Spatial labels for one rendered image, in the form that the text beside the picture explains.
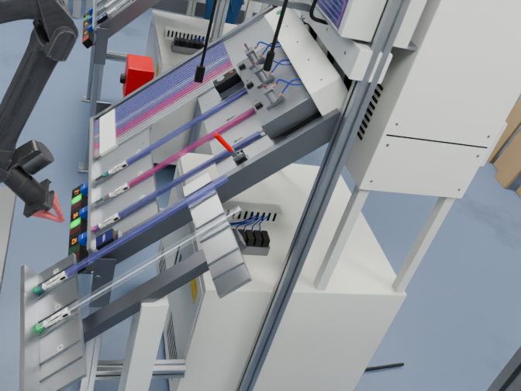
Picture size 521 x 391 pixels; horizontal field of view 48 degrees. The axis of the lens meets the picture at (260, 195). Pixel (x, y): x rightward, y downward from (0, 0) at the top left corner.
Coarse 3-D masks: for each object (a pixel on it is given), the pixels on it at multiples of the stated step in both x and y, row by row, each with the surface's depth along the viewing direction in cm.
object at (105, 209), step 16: (128, 144) 177; (144, 144) 172; (112, 160) 175; (144, 160) 166; (112, 176) 169; (128, 176) 165; (96, 192) 167; (128, 192) 159; (144, 192) 155; (96, 208) 161; (112, 208) 158; (144, 208) 150; (96, 224) 156; (112, 224) 152; (128, 224) 149
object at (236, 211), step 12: (228, 216) 120; (204, 228) 121; (180, 240) 122; (192, 240) 121; (168, 252) 121; (144, 264) 122; (120, 276) 123; (132, 276) 122; (108, 288) 122; (84, 300) 123; (72, 312) 123
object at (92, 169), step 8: (96, 160) 180; (88, 168) 174; (96, 168) 176; (88, 176) 171; (96, 176) 173; (88, 184) 168; (88, 192) 165; (88, 200) 162; (88, 208) 159; (88, 216) 156; (88, 224) 154; (88, 232) 151; (88, 240) 149; (88, 248) 147
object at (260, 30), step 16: (240, 32) 189; (256, 32) 184; (272, 32) 179; (240, 48) 182; (256, 48) 177; (208, 96) 172; (224, 112) 162; (240, 112) 158; (208, 128) 161; (240, 128) 153; (256, 128) 149; (256, 144) 145; (272, 144) 141; (224, 160) 147
